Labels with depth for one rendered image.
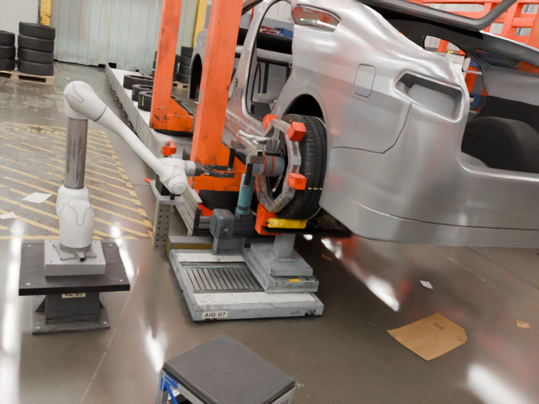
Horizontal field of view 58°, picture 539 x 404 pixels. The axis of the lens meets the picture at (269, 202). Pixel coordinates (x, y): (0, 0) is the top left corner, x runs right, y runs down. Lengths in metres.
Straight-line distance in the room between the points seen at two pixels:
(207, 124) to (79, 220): 1.16
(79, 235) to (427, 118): 1.74
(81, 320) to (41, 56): 8.58
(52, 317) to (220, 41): 1.88
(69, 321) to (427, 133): 1.98
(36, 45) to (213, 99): 7.86
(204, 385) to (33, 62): 9.53
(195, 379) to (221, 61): 2.04
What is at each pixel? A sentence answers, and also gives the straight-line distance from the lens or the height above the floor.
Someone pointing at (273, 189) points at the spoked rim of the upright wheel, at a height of 0.65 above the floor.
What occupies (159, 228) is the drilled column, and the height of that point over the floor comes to 0.16.
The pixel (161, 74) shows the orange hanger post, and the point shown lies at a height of 1.08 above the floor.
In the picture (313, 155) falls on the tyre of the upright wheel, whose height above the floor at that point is 1.01.
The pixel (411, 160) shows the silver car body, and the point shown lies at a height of 1.18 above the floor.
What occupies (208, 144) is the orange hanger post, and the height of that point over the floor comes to 0.84.
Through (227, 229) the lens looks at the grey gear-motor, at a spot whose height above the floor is 0.32.
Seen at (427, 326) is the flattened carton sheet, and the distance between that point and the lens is 3.45.
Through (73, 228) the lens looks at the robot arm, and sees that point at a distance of 2.58.
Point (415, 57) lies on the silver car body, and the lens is 2.30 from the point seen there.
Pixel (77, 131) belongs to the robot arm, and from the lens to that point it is 2.66.
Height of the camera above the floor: 1.55
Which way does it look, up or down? 18 degrees down
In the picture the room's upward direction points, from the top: 11 degrees clockwise
